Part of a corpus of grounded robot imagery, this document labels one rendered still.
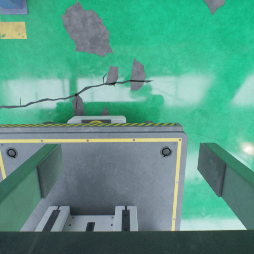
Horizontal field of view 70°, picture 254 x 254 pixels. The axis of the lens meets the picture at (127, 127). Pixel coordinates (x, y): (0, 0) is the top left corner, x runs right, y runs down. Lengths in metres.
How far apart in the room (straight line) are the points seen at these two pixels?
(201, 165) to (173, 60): 0.81
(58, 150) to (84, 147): 0.50
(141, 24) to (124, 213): 0.80
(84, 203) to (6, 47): 0.80
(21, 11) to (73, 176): 0.76
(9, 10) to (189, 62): 0.85
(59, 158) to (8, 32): 0.95
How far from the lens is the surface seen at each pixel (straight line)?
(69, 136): 0.66
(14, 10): 1.07
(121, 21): 0.95
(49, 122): 0.92
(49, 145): 0.17
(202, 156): 0.17
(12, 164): 0.79
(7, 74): 1.09
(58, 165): 0.16
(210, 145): 0.17
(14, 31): 1.07
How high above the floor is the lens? 0.92
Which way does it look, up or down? 74 degrees down
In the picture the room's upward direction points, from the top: 180 degrees counter-clockwise
